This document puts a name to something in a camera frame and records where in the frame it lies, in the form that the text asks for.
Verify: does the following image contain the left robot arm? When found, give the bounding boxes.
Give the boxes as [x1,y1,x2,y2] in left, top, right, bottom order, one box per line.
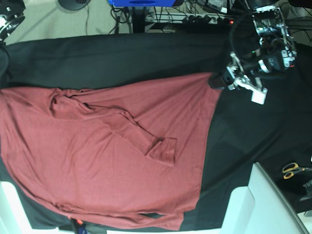
[208,0,297,97]

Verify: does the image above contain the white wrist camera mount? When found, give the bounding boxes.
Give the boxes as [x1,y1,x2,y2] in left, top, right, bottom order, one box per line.
[251,90,267,105]

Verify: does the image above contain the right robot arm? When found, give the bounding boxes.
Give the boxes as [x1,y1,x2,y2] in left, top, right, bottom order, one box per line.
[0,0,26,46]

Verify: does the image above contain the black round lamp base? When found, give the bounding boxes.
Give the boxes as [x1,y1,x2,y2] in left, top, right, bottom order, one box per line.
[58,0,90,11]

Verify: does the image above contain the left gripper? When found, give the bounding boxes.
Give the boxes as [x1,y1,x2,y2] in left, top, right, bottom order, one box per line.
[208,53,287,94]

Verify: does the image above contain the blue box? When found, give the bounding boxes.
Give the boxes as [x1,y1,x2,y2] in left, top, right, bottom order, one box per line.
[108,0,184,7]

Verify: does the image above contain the yellow handled scissors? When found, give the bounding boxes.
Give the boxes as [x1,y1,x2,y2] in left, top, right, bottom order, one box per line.
[282,162,312,179]

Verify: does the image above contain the black table cloth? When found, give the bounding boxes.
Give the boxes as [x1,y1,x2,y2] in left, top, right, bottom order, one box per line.
[0,34,312,232]

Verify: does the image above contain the white power strip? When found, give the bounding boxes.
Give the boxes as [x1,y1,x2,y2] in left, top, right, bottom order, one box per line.
[186,14,225,25]

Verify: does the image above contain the blue clamp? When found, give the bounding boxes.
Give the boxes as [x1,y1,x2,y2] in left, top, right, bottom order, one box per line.
[70,219,89,234]

